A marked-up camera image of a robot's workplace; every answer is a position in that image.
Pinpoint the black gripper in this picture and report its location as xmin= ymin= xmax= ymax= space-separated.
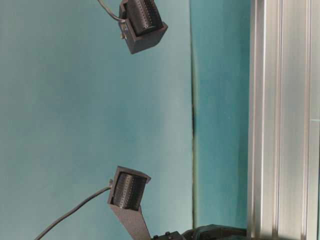
xmin=152 ymin=224 xmax=248 ymax=240

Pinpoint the silver aluminium extrusion rail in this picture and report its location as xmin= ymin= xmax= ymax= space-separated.
xmin=247 ymin=0 xmax=320 ymax=240

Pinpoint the teal backdrop sheet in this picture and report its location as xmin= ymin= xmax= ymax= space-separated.
xmin=0 ymin=0 xmax=193 ymax=240

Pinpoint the teal table mat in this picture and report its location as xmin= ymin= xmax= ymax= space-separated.
xmin=190 ymin=0 xmax=251 ymax=228

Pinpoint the grey camera cable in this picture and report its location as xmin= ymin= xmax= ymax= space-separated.
xmin=96 ymin=0 xmax=126 ymax=22
xmin=33 ymin=186 xmax=112 ymax=240

